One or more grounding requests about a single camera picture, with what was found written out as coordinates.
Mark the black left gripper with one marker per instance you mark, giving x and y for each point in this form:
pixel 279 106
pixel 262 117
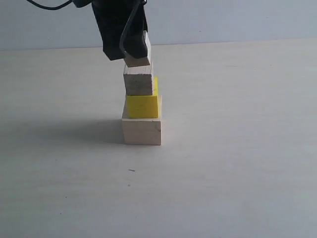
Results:
pixel 111 17

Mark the small wooden cube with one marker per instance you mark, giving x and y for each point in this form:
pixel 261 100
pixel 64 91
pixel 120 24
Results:
pixel 145 61
pixel 139 81

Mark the small wooden cube back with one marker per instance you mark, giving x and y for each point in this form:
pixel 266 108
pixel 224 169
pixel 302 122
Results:
pixel 139 81

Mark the yellow wooden cube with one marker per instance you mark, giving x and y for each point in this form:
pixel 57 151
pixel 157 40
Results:
pixel 144 106

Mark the large plain wooden cube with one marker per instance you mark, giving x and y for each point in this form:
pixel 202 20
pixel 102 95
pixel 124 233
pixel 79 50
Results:
pixel 142 131

